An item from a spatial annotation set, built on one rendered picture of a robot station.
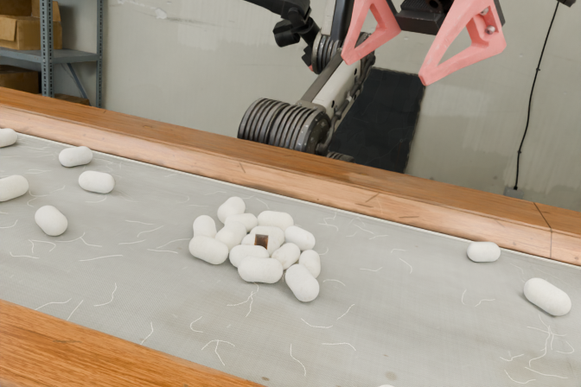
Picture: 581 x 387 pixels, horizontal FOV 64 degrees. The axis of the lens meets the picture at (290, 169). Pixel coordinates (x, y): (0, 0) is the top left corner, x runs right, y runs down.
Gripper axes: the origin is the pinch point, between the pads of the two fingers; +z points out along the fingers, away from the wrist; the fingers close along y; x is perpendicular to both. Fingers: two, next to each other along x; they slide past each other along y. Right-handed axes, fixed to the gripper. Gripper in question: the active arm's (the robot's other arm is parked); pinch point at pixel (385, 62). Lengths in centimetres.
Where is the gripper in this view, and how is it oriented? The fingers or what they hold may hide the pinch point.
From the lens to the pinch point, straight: 43.4
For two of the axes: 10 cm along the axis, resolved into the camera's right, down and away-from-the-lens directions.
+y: -5.6, -3.4, 7.5
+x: -5.4, -5.4, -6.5
